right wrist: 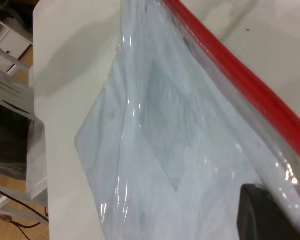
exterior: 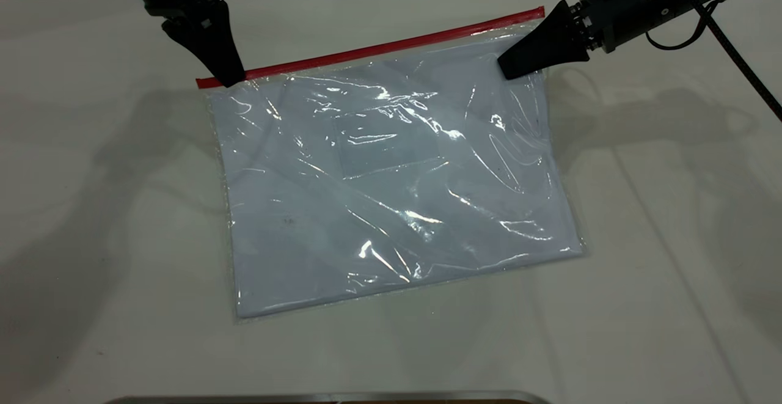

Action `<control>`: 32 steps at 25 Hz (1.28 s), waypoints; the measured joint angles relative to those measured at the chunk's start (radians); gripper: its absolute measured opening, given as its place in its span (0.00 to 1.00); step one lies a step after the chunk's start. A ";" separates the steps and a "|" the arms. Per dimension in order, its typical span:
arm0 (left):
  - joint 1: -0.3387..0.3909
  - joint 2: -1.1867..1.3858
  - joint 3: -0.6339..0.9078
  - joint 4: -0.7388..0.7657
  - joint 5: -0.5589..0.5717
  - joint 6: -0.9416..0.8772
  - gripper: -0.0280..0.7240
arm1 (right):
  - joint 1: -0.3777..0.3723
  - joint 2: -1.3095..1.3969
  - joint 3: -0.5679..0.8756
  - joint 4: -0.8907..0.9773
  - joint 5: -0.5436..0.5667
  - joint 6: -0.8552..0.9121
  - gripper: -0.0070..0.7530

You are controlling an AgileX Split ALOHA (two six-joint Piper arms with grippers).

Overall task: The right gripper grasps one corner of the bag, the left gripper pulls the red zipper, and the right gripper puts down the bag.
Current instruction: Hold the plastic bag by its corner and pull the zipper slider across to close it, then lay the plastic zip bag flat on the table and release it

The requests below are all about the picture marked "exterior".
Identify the silver metal bar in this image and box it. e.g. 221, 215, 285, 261
104, 391, 554, 404

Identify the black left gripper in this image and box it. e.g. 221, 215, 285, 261
143, 0, 247, 89

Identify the thick black braided cable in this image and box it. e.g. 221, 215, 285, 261
669, 0, 782, 122

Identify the thin black cable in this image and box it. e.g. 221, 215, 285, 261
645, 0, 732, 51

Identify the clear plastic red-zipper bag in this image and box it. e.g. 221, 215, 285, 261
195, 6, 588, 325

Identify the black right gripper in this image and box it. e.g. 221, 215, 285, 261
497, 0, 692, 82

